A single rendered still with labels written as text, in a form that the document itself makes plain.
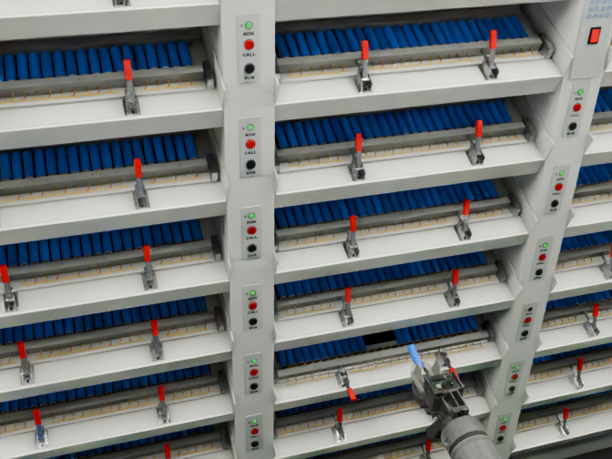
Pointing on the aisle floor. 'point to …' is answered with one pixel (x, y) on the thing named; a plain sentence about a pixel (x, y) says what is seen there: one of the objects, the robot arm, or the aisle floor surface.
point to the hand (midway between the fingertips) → (420, 369)
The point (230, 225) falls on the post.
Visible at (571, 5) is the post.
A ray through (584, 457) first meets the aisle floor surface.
